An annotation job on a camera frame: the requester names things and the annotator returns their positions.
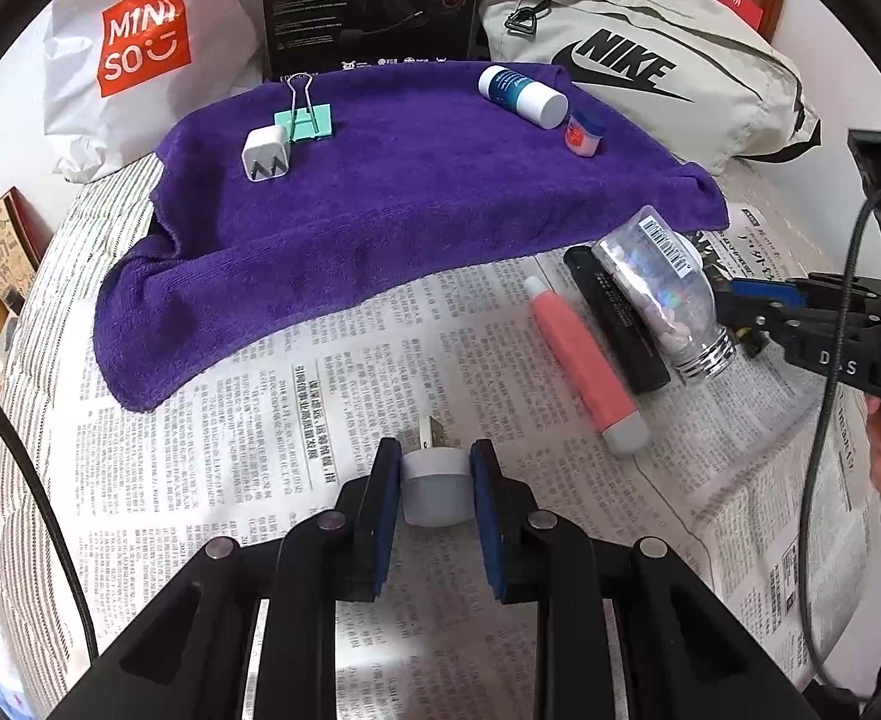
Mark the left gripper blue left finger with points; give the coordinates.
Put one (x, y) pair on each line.
(262, 614)

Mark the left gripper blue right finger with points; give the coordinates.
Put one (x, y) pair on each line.
(619, 625)

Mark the clear bottle with pills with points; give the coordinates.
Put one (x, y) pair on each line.
(662, 276)

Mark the pink lip balm tube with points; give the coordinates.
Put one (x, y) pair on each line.
(608, 403)

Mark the black rectangular stick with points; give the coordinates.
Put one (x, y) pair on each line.
(627, 335)

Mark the white USB adapter cap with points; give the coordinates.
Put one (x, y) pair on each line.
(436, 484)

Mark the blue pink eraser case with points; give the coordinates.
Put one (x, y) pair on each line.
(583, 134)

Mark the white blue medicine bottle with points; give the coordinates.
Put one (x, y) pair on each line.
(535, 102)

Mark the white USB charger plug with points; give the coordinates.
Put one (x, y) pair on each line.
(266, 153)

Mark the green binder clip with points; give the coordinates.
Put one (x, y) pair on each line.
(304, 119)

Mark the newspaper sheet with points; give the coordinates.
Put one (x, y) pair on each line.
(267, 438)

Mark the grey Nike bag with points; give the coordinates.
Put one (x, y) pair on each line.
(690, 73)

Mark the purple towel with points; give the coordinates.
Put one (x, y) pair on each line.
(422, 174)

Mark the white Miniso plastic bag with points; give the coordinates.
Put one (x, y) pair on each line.
(119, 74)

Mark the black headset box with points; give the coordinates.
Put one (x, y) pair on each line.
(324, 35)

